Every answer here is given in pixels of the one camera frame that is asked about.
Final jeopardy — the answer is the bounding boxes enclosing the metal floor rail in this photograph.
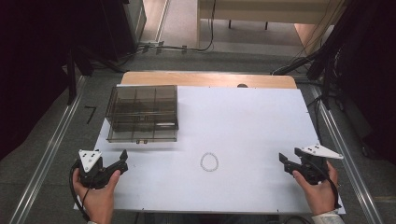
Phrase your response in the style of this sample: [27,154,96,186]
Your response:
[7,75,88,224]
[310,85,385,224]

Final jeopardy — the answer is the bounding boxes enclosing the white board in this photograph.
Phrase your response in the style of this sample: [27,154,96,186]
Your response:
[73,84,347,216]

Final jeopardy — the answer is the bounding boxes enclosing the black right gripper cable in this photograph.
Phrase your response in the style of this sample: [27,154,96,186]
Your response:
[311,161,343,210]

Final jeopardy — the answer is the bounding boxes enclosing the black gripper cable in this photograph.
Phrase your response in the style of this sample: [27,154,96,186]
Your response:
[68,160,92,223]
[311,161,343,210]

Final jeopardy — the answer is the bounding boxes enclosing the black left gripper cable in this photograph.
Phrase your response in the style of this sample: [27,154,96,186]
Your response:
[68,160,92,223]

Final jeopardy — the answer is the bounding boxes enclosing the person's right hand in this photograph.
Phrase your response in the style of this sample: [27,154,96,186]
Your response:
[291,161,339,217]

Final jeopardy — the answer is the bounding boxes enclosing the black stand with cables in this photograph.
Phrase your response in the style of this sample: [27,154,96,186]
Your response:
[270,0,353,110]

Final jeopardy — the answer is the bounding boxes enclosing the black metal stand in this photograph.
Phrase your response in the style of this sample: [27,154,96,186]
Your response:
[64,46,94,105]

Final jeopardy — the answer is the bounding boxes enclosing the black curtain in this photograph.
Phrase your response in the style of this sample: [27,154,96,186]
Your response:
[334,0,396,166]
[0,0,108,161]

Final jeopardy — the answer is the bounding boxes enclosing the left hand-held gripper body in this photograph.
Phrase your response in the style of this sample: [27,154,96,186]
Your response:
[74,149,110,190]

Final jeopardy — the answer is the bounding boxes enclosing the black cable beside table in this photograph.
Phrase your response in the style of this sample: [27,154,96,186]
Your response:
[305,95,324,145]

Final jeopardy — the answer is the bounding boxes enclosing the person's left hand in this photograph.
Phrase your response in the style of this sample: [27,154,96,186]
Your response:
[72,168,121,222]

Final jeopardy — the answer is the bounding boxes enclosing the smoky transparent compartment box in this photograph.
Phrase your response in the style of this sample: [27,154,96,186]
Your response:
[105,84,179,145]

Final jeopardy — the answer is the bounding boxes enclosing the black cabinet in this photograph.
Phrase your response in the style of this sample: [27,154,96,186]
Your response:
[102,0,148,62]

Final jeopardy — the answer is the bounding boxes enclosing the beige desk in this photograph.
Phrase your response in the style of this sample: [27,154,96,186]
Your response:
[196,0,347,50]

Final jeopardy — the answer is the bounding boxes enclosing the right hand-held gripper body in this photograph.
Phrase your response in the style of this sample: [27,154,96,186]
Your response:
[294,143,345,186]

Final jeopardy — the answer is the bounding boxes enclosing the black floor cable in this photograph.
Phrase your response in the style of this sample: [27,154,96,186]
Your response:
[136,0,218,54]

